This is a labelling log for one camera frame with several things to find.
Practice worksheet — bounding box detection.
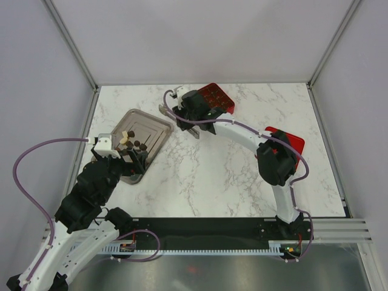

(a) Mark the red box lid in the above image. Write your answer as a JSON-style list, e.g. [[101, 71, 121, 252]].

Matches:
[[257, 127, 305, 180]]

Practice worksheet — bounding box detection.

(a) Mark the aluminium frame rail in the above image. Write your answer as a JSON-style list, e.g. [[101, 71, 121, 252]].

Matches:
[[313, 218, 372, 244]]

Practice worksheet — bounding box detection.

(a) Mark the purple cable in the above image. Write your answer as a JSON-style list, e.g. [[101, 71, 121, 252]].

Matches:
[[163, 89, 313, 264], [13, 137, 92, 286]]

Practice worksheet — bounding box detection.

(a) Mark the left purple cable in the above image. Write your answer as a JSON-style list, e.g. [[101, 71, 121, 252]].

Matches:
[[13, 137, 92, 286]]

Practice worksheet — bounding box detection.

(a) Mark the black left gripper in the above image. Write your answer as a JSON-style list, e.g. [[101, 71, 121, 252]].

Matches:
[[93, 146, 147, 202]]

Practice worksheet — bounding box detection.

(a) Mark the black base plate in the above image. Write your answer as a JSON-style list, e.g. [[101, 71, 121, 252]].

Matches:
[[129, 218, 311, 251]]

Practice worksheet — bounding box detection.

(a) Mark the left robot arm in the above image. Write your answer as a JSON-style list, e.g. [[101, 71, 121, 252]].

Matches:
[[7, 145, 148, 290]]

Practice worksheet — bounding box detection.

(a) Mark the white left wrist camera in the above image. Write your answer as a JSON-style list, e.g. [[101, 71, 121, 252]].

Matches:
[[87, 133, 121, 158]]

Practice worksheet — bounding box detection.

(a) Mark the white cable duct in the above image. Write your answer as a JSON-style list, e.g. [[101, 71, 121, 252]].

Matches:
[[51, 239, 304, 258]]

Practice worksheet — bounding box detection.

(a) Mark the red chocolate box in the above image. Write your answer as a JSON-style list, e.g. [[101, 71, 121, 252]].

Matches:
[[198, 83, 235, 114]]

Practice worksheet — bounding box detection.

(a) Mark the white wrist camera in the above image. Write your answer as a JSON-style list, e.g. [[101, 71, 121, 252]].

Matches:
[[170, 85, 189, 110], [87, 133, 121, 158]]

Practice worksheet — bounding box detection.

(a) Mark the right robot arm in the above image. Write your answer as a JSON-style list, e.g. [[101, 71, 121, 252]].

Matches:
[[167, 86, 304, 239]]

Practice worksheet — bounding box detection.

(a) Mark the stainless steel tray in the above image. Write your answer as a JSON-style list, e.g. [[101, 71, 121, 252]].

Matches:
[[111, 109, 173, 170]]

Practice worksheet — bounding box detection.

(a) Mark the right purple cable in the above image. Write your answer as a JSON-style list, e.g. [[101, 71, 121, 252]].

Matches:
[[163, 89, 313, 264]]

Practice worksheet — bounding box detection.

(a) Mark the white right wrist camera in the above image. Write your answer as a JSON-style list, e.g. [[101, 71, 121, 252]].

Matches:
[[170, 85, 189, 110]]

